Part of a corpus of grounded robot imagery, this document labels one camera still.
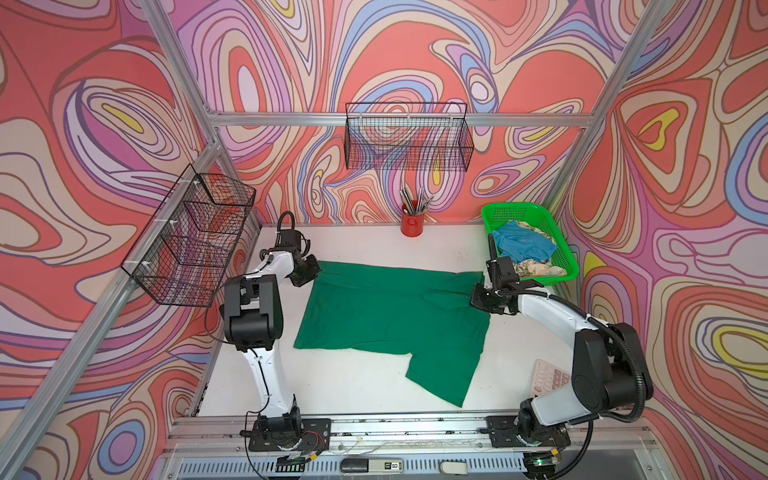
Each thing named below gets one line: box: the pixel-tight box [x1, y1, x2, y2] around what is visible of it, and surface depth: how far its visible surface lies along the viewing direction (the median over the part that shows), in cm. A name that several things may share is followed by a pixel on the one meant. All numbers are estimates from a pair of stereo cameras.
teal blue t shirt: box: [492, 220, 558, 264], surface depth 108 cm
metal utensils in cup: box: [399, 182, 434, 216], surface depth 114 cm
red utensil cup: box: [401, 211, 424, 238], surface depth 119 cm
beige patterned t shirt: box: [510, 220, 567, 277], surface depth 103 cm
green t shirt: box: [294, 262, 491, 407], surface depth 93 cm
